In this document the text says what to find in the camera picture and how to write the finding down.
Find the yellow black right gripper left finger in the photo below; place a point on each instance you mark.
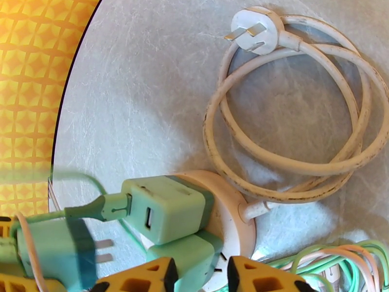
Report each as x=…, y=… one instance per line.
x=143, y=279

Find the teal USB wall charger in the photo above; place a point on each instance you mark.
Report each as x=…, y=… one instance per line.
x=51, y=248

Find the green USB wall charger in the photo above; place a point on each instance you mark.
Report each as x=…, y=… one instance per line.
x=170, y=209
x=194, y=254

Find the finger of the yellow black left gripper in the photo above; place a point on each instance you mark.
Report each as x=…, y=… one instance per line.
x=27, y=285
x=5, y=228

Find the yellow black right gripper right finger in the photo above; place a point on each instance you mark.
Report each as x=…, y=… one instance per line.
x=258, y=279

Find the round beige power socket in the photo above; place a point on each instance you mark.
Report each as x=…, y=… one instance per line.
x=234, y=215

